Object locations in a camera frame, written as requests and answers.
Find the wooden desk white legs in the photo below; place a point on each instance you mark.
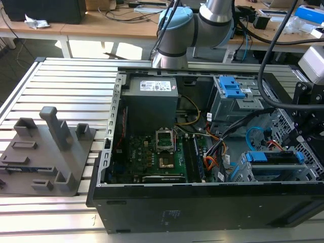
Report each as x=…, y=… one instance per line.
x=101, y=25
x=15, y=28

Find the small black device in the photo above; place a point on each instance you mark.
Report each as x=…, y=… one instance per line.
x=261, y=21

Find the crumpled white paper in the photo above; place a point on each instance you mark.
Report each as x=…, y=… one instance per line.
x=36, y=22

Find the silver metal disk bay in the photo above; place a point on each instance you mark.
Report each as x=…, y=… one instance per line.
x=273, y=172

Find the large black box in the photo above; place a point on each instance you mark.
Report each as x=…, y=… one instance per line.
x=43, y=10

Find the green motherboard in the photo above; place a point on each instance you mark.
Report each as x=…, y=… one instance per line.
x=149, y=152

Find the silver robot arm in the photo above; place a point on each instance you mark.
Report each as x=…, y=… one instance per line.
x=174, y=35

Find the dark RAM stick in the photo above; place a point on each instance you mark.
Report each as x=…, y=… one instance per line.
x=27, y=168

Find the white and blue box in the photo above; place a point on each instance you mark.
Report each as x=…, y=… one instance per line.
x=310, y=12

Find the blue plastic drive carrier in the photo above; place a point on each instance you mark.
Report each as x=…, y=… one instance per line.
x=231, y=87

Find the black RAM slot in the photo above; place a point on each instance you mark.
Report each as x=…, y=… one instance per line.
x=192, y=159
x=200, y=162
x=187, y=159
x=196, y=158

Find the grey parts rack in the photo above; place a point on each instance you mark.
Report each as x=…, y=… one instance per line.
x=45, y=157

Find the black graphics card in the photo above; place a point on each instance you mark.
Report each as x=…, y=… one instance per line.
x=164, y=179

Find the hard disk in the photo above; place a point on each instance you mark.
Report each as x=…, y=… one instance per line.
x=257, y=157

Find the dark grey power supply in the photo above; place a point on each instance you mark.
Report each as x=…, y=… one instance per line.
x=149, y=108

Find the black PC case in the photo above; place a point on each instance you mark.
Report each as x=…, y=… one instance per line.
x=177, y=210

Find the silver metal drive cage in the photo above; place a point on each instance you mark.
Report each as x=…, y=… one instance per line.
x=227, y=108

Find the clear plastic bag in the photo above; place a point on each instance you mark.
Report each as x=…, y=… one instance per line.
x=298, y=25

